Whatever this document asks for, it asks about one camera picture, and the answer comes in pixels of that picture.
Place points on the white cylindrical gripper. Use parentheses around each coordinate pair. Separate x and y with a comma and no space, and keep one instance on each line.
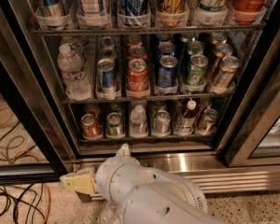
(117,178)

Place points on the red coke can bottom shelf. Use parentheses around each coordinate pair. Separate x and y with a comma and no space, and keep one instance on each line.
(90,126)

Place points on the red coke can shelf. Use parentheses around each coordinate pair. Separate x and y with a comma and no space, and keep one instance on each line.
(90,126)
(137,75)

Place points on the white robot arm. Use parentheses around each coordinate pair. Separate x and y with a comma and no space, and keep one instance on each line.
(145,195)

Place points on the green can bottom shelf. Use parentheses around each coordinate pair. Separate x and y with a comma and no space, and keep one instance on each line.
(114,124)

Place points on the green can shelf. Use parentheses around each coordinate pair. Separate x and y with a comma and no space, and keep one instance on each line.
(196,67)
(114,124)

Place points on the small water bottle bottom shelf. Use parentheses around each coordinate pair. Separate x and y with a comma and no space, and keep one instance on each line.
(138,122)

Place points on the silver can bottom shelf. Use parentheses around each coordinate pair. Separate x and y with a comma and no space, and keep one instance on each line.
(161,123)

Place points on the left glass fridge door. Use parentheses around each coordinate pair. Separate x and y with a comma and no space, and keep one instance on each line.
(30,85)

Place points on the glass fridge door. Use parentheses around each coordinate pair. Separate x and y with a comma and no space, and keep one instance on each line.
(257,142)
(30,85)

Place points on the large water bottle middle shelf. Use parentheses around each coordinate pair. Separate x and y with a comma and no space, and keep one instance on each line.
(75,76)

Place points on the blue silver can middle shelf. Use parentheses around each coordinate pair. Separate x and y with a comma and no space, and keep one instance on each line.
(107,75)

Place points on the red coke can middle shelf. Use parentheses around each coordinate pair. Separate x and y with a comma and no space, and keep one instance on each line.
(137,75)

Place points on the blue pepsi can middle shelf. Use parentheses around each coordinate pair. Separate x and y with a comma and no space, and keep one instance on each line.
(166,71)

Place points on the bronze can bottom shelf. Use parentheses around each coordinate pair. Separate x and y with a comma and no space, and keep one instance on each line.
(207,121)

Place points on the green can middle shelf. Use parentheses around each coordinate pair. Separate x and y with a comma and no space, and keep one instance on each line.
(196,67)

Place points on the gold can middle shelf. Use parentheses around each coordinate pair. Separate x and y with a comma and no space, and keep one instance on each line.
(225,72)

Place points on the blue red bull can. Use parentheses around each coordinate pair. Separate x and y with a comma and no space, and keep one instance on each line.
(52,8)

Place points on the right glass fridge door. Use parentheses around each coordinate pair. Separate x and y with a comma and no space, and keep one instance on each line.
(257,142)

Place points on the gold tall can top shelf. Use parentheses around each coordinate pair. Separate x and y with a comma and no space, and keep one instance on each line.
(168,10)

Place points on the blue tall can top shelf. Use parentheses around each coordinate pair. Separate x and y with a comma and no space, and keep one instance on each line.
(133,10)

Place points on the red coca-cola bottle top shelf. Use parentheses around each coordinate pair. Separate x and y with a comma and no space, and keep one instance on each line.
(247,11)

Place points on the clear plastic bag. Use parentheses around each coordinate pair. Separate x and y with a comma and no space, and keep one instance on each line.
(111,214)

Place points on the amber bottle white cap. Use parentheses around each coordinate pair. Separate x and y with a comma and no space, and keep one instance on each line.
(186,117)

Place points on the middle wire shelf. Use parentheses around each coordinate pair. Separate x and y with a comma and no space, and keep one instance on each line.
(149,98)

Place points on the wire shelf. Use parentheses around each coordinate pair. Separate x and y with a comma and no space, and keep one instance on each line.
(149,98)
(152,30)

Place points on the top wire shelf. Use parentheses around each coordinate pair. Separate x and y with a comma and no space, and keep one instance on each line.
(152,30)

